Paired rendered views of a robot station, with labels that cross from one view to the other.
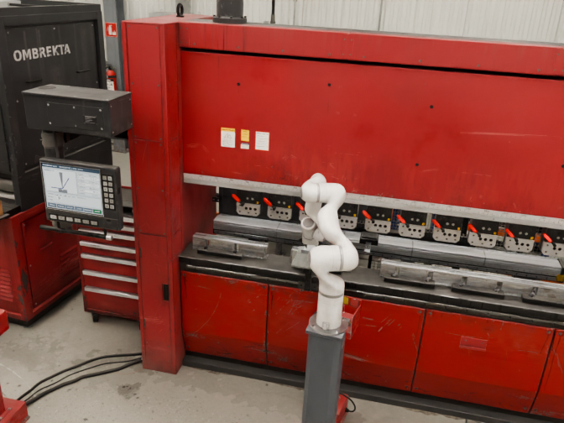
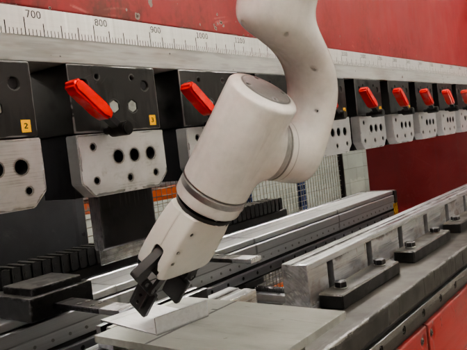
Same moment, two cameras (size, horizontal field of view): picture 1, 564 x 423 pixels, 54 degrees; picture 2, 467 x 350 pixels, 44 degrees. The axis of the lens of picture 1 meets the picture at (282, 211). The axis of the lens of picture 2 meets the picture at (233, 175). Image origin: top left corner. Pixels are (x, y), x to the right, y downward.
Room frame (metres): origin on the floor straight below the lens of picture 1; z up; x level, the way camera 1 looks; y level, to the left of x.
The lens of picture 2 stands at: (2.62, 0.45, 1.22)
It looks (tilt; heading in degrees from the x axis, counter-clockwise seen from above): 3 degrees down; 296
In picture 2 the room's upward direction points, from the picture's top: 6 degrees counter-clockwise
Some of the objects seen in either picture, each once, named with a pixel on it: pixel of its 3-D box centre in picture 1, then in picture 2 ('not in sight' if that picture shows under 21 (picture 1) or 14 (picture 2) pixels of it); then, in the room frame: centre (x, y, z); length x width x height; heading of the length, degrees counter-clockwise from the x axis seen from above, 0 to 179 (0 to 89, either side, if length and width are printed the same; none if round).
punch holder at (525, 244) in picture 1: (519, 235); (413, 112); (2.88, -1.36, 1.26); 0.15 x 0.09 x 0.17; 79
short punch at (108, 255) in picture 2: not in sight; (125, 223); (3.11, -0.21, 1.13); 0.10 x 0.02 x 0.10; 79
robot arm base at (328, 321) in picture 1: (329, 308); not in sight; (2.27, -0.25, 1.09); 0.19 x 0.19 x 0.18
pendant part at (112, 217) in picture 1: (85, 191); not in sight; (2.80, 1.08, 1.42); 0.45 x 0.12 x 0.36; 77
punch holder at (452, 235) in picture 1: (447, 226); (355, 115); (2.96, -0.97, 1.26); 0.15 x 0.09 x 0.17; 79
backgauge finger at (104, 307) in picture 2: not in sight; (71, 298); (3.26, -0.25, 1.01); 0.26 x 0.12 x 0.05; 169
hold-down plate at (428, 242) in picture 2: (477, 290); (424, 244); (2.86, -1.19, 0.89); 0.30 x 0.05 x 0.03; 79
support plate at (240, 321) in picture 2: (310, 258); (219, 327); (2.97, -0.18, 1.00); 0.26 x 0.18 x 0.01; 169
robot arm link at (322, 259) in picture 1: (326, 269); not in sight; (2.26, -0.22, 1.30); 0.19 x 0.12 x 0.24; 98
